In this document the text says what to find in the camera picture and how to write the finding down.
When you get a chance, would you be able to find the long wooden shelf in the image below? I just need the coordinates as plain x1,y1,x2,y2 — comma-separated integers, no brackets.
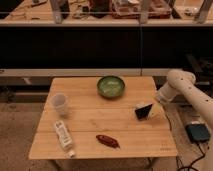
0,0,213,27

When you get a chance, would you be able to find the wooden table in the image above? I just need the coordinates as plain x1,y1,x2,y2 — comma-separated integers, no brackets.
28,76,179,160

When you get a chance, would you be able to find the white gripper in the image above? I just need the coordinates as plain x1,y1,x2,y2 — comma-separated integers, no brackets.
135,102,161,120

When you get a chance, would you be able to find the green ceramic bowl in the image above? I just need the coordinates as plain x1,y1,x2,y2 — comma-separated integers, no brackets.
97,76,125,98

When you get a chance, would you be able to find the dark foot pedal box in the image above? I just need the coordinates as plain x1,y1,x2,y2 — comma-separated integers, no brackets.
185,124,210,143

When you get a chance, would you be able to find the white tube bottle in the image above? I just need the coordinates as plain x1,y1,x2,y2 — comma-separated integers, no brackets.
54,120,75,158

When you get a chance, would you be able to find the red pepper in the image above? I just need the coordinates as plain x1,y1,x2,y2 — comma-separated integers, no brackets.
96,135,120,148

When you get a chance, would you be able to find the black cable on floor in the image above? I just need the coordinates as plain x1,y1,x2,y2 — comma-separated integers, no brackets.
175,141,209,171

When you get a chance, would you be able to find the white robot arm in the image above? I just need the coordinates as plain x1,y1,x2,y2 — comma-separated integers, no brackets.
154,69,213,171

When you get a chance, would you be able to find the clear plastic cup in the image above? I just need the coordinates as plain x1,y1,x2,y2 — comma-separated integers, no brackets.
50,93,68,116

